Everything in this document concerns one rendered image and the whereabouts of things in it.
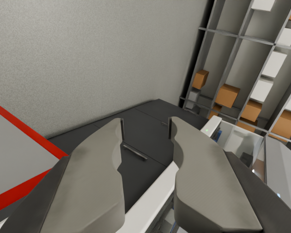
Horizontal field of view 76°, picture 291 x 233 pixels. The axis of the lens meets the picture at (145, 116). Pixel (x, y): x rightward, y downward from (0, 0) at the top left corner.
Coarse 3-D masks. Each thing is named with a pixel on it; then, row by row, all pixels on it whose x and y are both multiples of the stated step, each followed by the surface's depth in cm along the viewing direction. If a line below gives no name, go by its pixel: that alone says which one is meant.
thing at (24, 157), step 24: (0, 120) 62; (0, 144) 52; (24, 144) 54; (48, 144) 56; (0, 168) 45; (24, 168) 46; (48, 168) 48; (0, 192) 39; (24, 192) 40; (0, 216) 34
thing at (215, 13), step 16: (224, 0) 297; (288, 16) 231; (208, 32) 293; (224, 32) 274; (240, 32) 264; (208, 48) 330; (272, 48) 251; (288, 48) 242; (192, 80) 327; (224, 80) 324; (256, 80) 274; (288, 96) 265; (208, 112) 332; (240, 112) 302; (256, 128) 297; (272, 128) 285; (288, 144) 316
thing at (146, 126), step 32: (96, 128) 148; (128, 128) 160; (160, 128) 174; (128, 160) 122; (160, 160) 130; (288, 160) 163; (128, 192) 99; (160, 192) 94; (288, 192) 118; (128, 224) 75
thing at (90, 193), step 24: (120, 120) 12; (96, 144) 10; (72, 168) 8; (96, 168) 8; (72, 192) 7; (96, 192) 7; (120, 192) 7; (48, 216) 6; (72, 216) 6; (96, 216) 6; (120, 216) 7
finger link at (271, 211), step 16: (240, 160) 9; (240, 176) 8; (256, 176) 8; (256, 192) 7; (272, 192) 7; (256, 208) 7; (272, 208) 7; (288, 208) 7; (272, 224) 6; (288, 224) 6
